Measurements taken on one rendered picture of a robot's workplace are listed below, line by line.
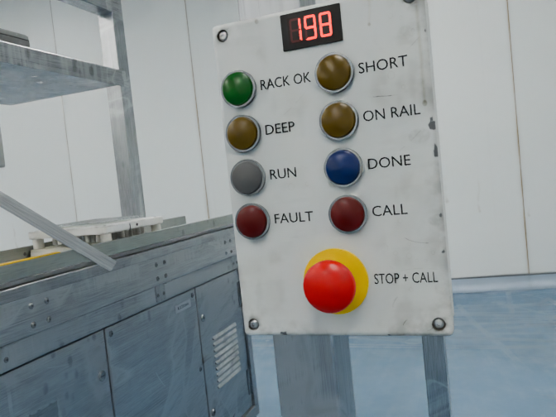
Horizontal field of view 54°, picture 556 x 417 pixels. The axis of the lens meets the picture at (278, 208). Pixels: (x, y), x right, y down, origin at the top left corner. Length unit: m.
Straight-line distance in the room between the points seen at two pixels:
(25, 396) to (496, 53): 3.76
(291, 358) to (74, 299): 0.78
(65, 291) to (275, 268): 0.83
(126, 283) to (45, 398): 0.31
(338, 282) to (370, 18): 0.20
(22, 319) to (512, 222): 3.62
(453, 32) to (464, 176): 1.03
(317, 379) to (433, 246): 0.19
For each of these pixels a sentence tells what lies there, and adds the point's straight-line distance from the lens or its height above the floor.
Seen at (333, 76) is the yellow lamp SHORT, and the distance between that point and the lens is 0.43.
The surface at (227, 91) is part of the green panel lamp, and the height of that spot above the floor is 1.03.
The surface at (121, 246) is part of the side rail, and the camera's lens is 1.37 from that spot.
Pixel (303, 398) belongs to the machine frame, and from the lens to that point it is 0.55.
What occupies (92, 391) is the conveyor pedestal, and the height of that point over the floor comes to 0.51.
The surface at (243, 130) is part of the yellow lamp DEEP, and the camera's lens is 0.45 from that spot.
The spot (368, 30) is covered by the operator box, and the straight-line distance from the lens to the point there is 0.43.
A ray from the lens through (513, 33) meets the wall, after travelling 4.36.
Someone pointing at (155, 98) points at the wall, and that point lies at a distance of 4.64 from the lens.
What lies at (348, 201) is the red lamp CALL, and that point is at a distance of 0.42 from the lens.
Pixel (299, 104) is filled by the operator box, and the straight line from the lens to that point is 0.44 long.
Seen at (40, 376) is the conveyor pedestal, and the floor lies 0.61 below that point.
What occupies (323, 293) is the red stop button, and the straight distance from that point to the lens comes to 0.41.
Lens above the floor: 0.95
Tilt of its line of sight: 3 degrees down
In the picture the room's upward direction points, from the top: 6 degrees counter-clockwise
